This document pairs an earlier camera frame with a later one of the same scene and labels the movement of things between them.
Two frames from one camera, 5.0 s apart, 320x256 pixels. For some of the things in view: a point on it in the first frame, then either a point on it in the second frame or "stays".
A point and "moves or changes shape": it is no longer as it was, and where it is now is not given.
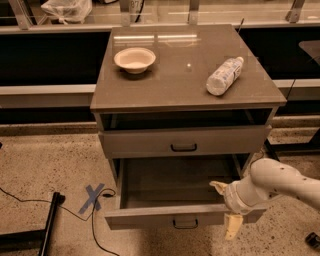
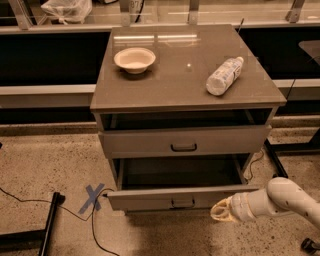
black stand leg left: [32, 240] stays
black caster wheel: [313, 239] -> [310, 246]
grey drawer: [174, 192] moves or changes shape
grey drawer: [140, 142] stays
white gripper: [232, 197] -> [240, 205]
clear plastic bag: [68, 11] stays
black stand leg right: [270, 150] stays
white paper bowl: [135, 60] stays
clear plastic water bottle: [224, 76] stays
